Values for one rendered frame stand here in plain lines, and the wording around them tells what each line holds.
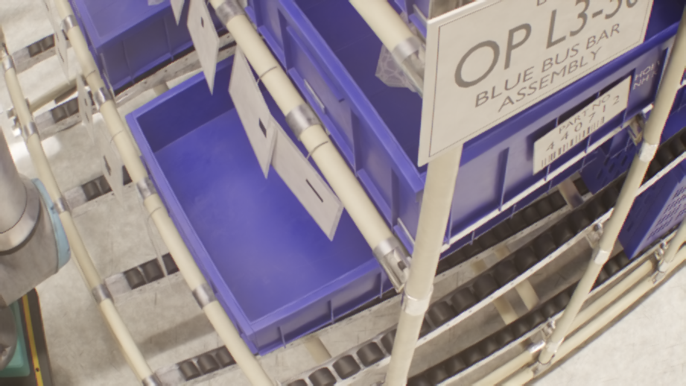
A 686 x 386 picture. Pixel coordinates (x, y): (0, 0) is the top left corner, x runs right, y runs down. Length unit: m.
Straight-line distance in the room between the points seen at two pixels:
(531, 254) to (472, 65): 0.83
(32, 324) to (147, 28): 0.67
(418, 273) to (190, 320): 1.24
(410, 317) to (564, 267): 1.20
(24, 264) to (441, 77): 0.97
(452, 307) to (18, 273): 0.66
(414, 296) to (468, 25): 0.53
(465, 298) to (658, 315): 0.99
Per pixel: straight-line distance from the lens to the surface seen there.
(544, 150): 1.32
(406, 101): 1.44
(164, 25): 1.81
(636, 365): 2.54
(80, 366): 2.48
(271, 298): 1.70
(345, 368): 1.67
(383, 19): 1.06
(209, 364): 1.97
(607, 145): 1.81
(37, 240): 1.74
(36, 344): 2.16
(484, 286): 1.71
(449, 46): 0.89
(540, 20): 0.94
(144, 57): 1.86
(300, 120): 1.45
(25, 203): 1.72
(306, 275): 1.71
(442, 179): 1.10
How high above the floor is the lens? 2.31
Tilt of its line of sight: 63 degrees down
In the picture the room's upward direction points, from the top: 1 degrees clockwise
